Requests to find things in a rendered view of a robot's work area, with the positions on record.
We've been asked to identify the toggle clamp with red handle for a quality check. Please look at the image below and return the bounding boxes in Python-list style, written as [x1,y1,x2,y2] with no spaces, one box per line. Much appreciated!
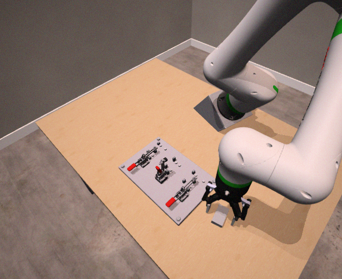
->
[165,176,197,207]
[155,157,168,184]
[127,146,158,171]

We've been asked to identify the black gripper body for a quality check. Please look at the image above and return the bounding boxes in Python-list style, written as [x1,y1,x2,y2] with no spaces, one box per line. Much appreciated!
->
[214,187,243,203]

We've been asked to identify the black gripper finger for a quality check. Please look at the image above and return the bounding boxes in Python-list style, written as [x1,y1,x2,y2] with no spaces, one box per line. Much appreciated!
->
[202,181,222,213]
[228,197,251,226]

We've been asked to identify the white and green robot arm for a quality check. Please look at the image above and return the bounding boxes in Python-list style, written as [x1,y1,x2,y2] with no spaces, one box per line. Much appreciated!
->
[203,0,342,204]

